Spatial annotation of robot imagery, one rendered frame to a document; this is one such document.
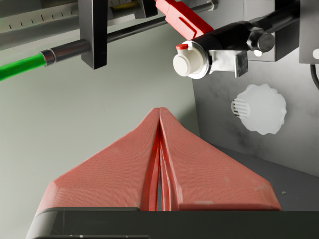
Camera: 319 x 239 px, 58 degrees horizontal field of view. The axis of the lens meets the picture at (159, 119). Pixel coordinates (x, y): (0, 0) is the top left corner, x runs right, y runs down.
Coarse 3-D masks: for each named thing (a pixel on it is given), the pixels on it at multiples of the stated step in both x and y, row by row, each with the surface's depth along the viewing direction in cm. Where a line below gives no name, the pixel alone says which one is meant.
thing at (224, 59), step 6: (210, 54) 20; (216, 54) 19; (222, 54) 19; (228, 54) 19; (234, 54) 18; (216, 60) 19; (222, 60) 19; (228, 60) 19; (210, 66) 20; (216, 66) 20; (222, 66) 19; (228, 66) 19; (234, 66) 19; (210, 72) 20
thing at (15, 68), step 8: (32, 56) 32; (40, 56) 32; (48, 56) 33; (8, 64) 30; (16, 64) 31; (24, 64) 31; (32, 64) 32; (40, 64) 32; (48, 64) 33; (0, 72) 30; (8, 72) 30; (16, 72) 31; (24, 72) 32; (0, 80) 30
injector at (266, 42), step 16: (272, 16) 26; (288, 16) 28; (208, 32) 22; (224, 32) 21; (240, 32) 22; (256, 32) 22; (272, 32) 27; (208, 48) 20; (224, 48) 21; (240, 48) 22; (256, 48) 22; (208, 64) 20
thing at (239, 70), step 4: (240, 52) 18; (244, 52) 18; (236, 56) 17; (240, 56) 17; (244, 56) 18; (236, 60) 17; (240, 60) 17; (244, 60) 18; (236, 64) 17; (240, 64) 18; (244, 64) 18; (236, 68) 17; (240, 68) 18; (244, 68) 18; (236, 72) 18; (240, 72) 18; (244, 72) 18; (236, 76) 18
